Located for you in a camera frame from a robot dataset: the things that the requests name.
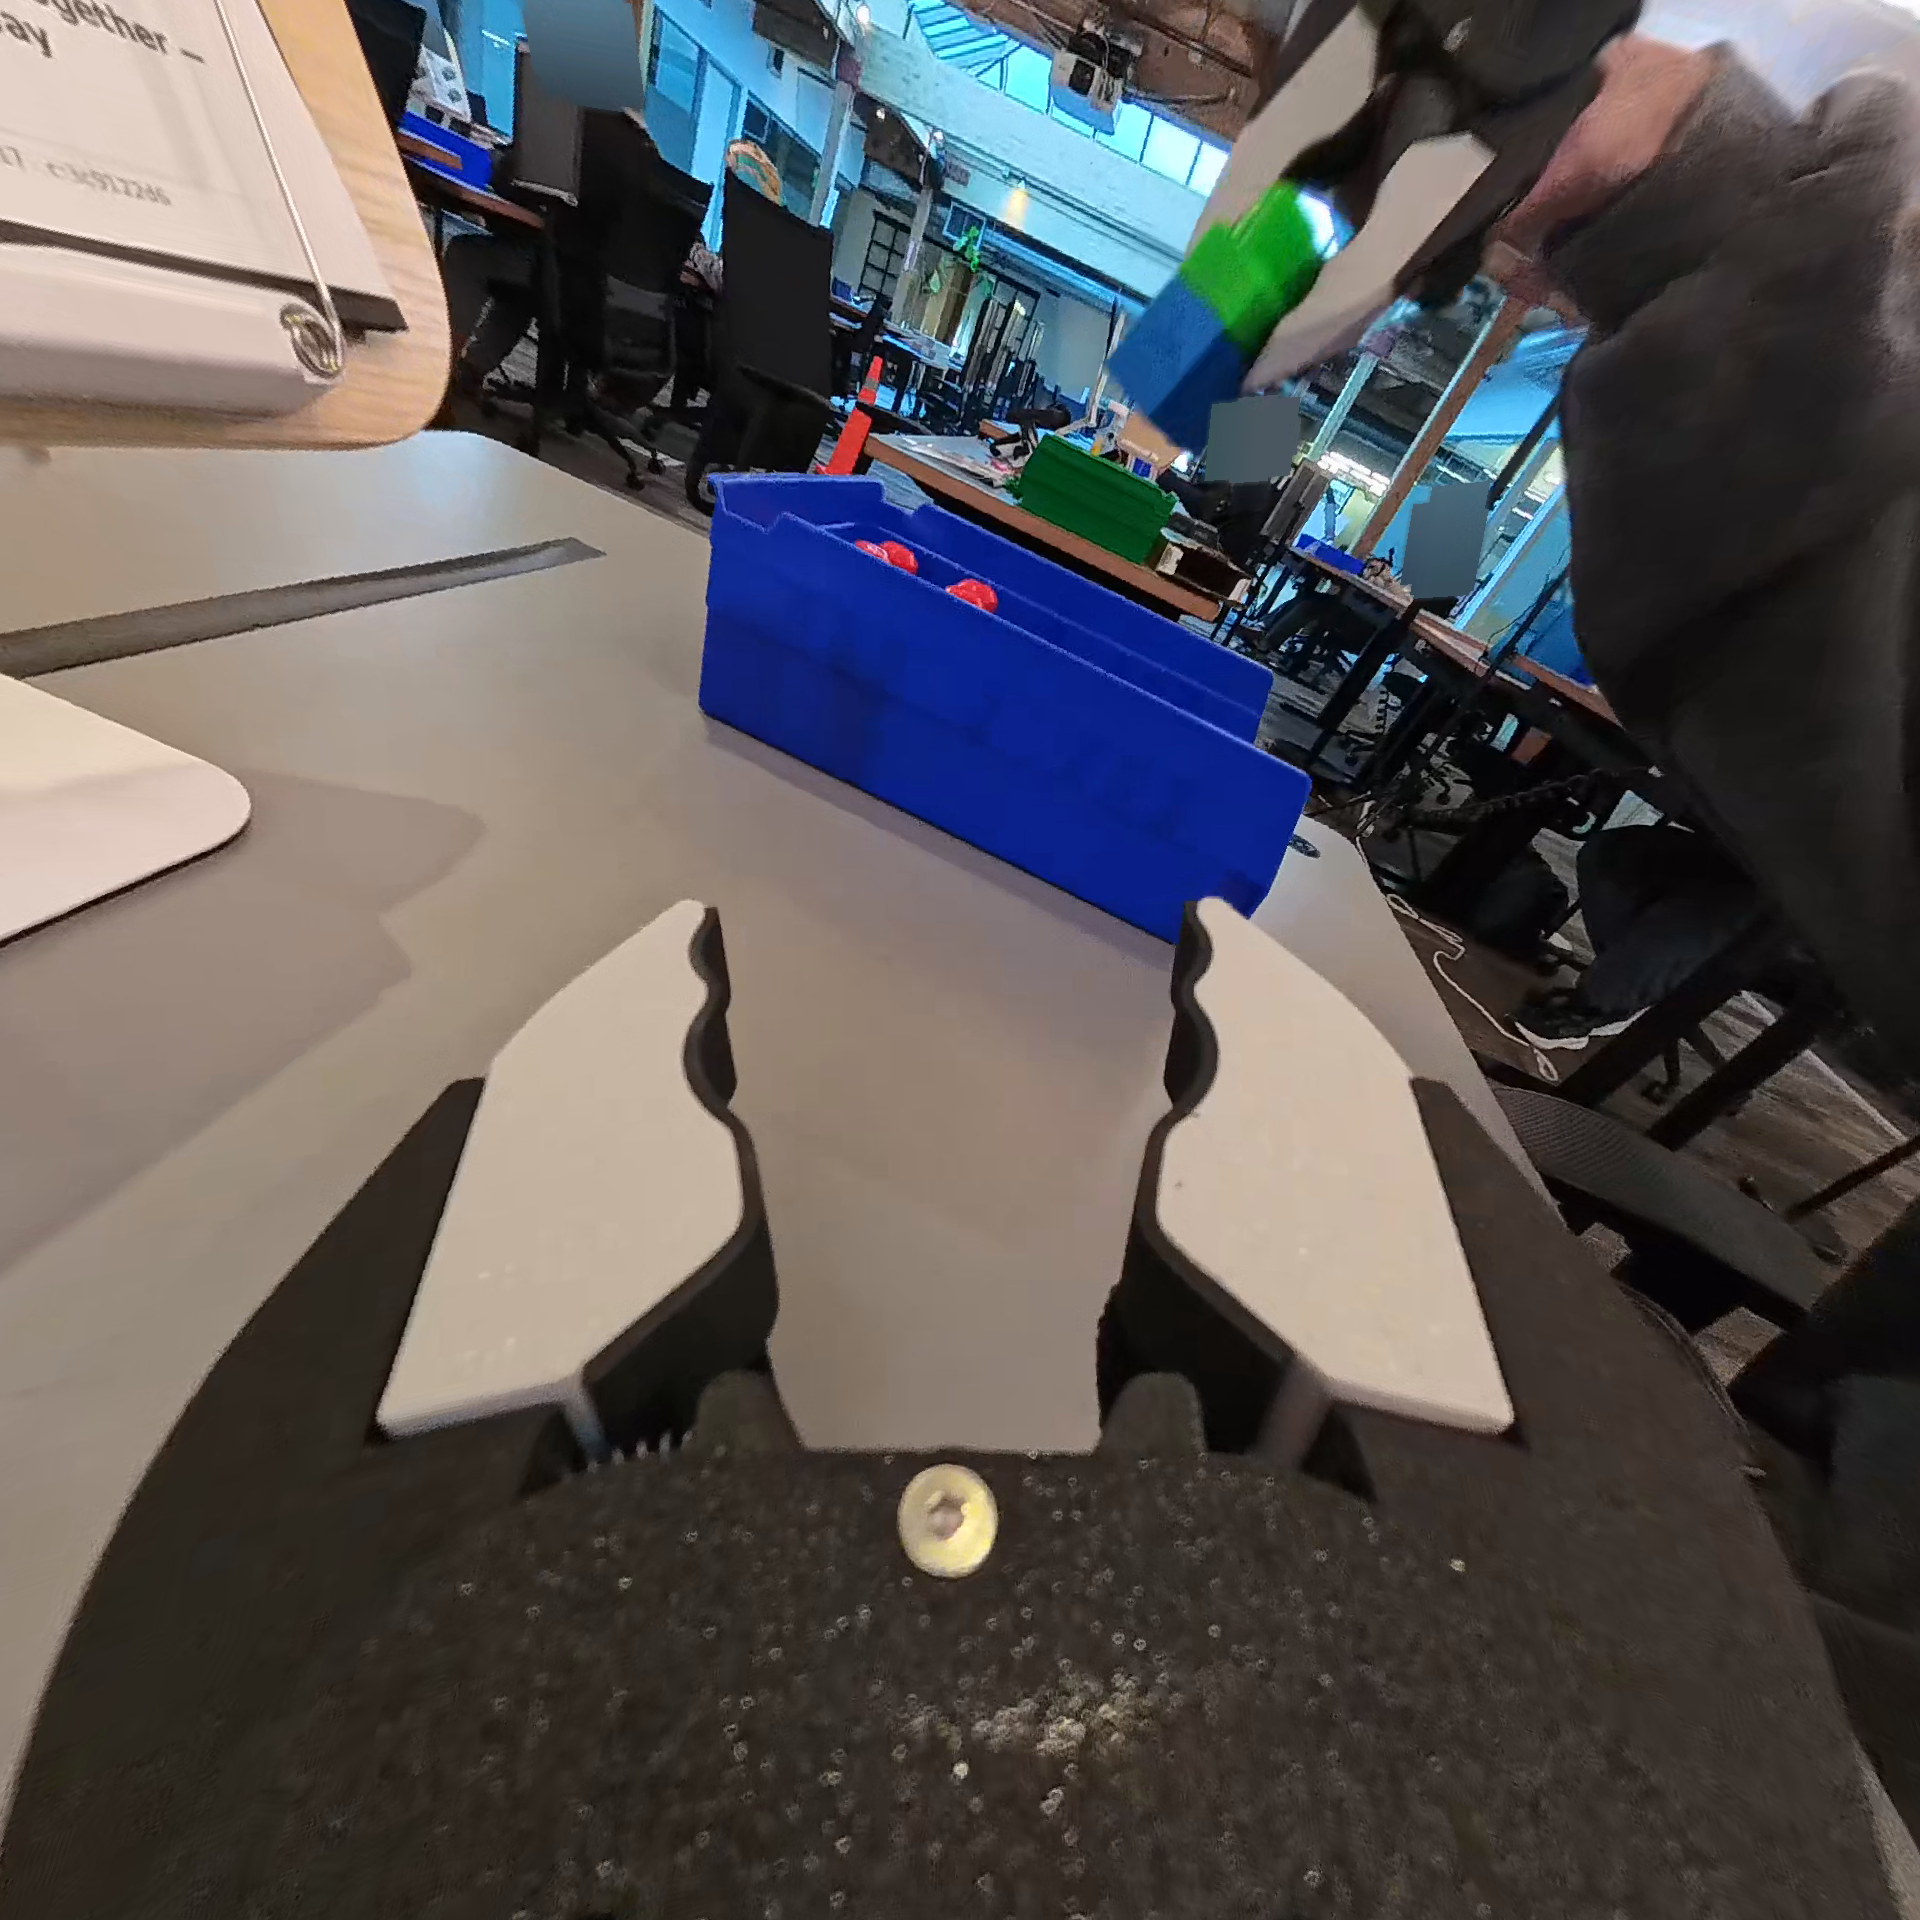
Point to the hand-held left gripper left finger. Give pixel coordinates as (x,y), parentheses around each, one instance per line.
(586,1200)

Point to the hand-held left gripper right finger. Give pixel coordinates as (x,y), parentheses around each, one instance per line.
(1319,1200)

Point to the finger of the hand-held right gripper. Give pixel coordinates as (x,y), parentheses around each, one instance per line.
(1395,240)
(1290,118)

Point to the green two-stud building block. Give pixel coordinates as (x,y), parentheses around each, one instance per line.
(1254,264)

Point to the blue one-stud building block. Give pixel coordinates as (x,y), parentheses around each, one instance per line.
(1177,358)

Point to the blue plastic bin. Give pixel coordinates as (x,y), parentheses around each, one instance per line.
(974,733)

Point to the red two-stud building block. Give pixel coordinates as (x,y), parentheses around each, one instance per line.
(888,555)

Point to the person's right forearm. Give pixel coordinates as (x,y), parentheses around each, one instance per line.
(1770,450)

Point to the person's right hand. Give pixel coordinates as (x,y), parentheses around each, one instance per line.
(1604,105)

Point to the ceiling projector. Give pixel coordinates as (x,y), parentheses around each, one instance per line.
(1092,66)

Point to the black chair armrest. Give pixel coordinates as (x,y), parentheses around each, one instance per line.
(1665,1200)

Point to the green plastic bin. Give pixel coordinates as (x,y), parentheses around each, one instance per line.
(1095,458)
(1092,492)
(1089,524)

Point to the black and white tray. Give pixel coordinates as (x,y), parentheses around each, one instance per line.
(1200,562)

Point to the wooden table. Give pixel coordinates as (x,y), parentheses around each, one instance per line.
(960,464)

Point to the orange traffic cone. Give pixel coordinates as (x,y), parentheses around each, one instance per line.
(857,427)

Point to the black office chair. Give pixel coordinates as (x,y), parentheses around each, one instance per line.
(764,330)

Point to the white document stand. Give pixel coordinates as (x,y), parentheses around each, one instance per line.
(346,225)

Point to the printed instruction sheet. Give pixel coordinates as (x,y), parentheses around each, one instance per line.
(135,134)

